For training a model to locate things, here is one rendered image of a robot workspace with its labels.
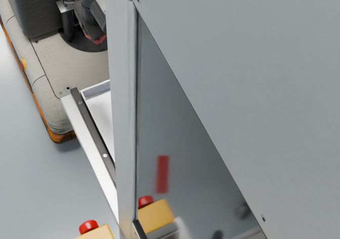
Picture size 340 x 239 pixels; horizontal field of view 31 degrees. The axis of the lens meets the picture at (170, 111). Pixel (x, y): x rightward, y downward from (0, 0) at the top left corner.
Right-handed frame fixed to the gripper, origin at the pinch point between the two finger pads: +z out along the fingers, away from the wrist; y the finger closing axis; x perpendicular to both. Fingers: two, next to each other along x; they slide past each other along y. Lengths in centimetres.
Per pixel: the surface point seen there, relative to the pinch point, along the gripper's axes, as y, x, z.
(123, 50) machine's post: 44, -13, -62
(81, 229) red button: 36.3, -19.3, 7.8
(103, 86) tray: 1.0, 0.0, 17.9
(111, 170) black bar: 22.5, -7.3, 18.4
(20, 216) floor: -12, -32, 108
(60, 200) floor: -12, -16, 108
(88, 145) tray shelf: 13.3, -9.2, 20.3
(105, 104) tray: 5.0, -1.1, 19.9
